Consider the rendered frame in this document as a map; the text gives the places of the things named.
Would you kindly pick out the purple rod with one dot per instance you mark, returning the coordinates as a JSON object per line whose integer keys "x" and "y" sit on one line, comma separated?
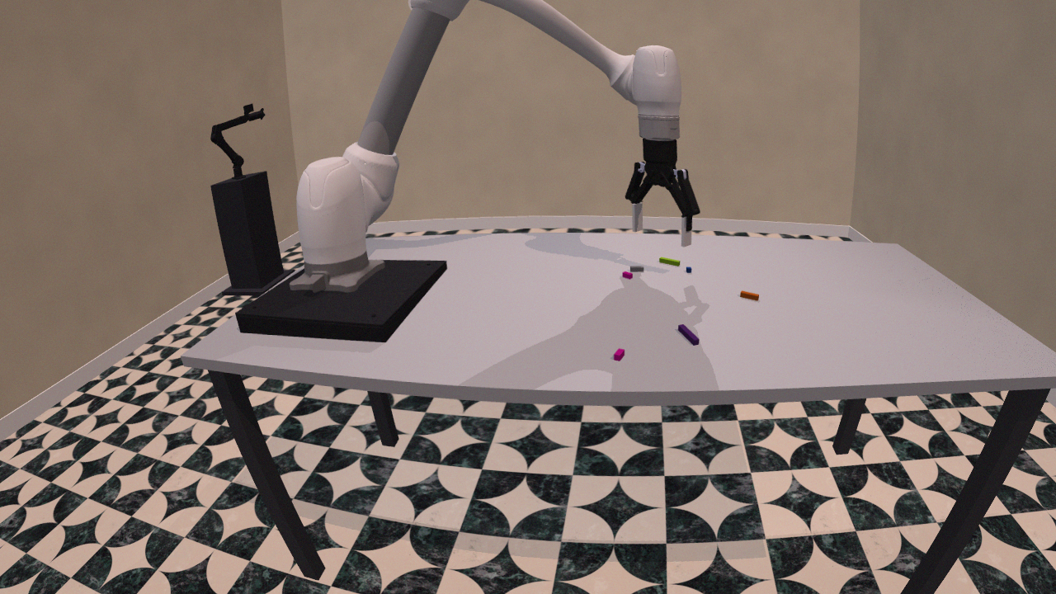
{"x": 690, "y": 336}

